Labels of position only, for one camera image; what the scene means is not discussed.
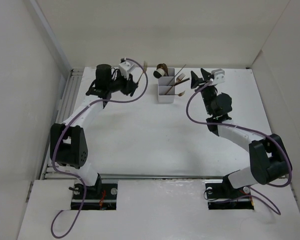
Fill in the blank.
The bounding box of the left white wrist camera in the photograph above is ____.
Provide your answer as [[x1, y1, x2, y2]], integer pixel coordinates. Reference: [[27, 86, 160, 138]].
[[118, 58, 136, 79]]

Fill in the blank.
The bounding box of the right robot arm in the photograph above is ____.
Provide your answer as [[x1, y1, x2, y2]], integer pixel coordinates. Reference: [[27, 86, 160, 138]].
[[191, 68, 293, 197]]

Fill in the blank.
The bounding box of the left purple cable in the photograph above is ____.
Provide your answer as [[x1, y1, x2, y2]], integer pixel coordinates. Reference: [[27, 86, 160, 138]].
[[51, 57, 149, 237]]

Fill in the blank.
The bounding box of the beige spoon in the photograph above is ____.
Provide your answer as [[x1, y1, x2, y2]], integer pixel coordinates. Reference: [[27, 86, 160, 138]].
[[156, 68, 165, 78]]

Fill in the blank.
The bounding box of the purple cable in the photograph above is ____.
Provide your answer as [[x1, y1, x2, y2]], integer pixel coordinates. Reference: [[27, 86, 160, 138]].
[[51, 57, 149, 237], [186, 79, 294, 216]]

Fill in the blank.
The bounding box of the rose gold fork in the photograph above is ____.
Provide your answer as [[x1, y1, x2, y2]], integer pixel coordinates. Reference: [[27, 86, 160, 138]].
[[164, 73, 186, 95]]

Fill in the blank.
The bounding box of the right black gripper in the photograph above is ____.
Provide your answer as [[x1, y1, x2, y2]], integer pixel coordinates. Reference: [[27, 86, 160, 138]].
[[190, 67, 217, 115]]

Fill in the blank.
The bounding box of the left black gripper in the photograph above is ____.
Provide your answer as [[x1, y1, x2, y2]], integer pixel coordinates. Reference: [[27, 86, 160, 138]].
[[108, 69, 138, 96]]

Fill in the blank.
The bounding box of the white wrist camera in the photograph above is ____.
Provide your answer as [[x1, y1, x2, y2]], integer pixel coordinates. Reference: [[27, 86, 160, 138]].
[[210, 68, 225, 86], [118, 58, 136, 79]]

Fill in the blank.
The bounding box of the aluminium rail front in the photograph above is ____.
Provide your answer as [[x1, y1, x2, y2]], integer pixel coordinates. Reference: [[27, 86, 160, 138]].
[[101, 174, 223, 180]]

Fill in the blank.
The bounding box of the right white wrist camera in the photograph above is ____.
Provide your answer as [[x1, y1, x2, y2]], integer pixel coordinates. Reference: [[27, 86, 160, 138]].
[[210, 68, 225, 86]]

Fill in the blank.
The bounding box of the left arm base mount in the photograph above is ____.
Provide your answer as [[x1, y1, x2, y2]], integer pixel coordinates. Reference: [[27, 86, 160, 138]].
[[69, 176, 118, 211]]

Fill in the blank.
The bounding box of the black chopstick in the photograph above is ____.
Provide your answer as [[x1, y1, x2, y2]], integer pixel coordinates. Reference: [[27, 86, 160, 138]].
[[172, 77, 190, 87]]

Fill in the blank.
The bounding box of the white three-compartment utensil holder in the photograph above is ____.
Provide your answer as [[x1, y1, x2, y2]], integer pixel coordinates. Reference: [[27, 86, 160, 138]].
[[158, 68, 175, 104]]

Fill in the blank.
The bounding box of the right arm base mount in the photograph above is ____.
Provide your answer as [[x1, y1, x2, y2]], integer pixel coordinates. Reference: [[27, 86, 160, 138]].
[[204, 179, 254, 210]]

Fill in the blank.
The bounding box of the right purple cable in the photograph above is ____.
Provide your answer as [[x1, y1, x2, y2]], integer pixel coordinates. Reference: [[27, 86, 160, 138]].
[[186, 79, 294, 216]]

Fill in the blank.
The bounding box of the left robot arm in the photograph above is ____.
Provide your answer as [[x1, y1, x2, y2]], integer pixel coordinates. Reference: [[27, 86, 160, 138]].
[[50, 59, 138, 198]]

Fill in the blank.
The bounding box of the gold spoon green handle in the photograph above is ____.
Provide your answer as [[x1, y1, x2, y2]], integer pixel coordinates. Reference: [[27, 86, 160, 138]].
[[156, 63, 168, 76]]

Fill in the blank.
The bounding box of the gold fork green handle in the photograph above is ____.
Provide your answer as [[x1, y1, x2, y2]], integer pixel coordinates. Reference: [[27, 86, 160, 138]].
[[176, 91, 185, 97], [137, 61, 148, 84]]

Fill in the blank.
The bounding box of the brown wooden spoon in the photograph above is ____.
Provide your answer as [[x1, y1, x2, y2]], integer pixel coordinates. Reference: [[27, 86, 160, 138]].
[[162, 63, 169, 77]]

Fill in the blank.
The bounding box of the black spoon wooden handle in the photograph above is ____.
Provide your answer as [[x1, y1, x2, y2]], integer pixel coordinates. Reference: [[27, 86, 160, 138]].
[[153, 70, 161, 79]]

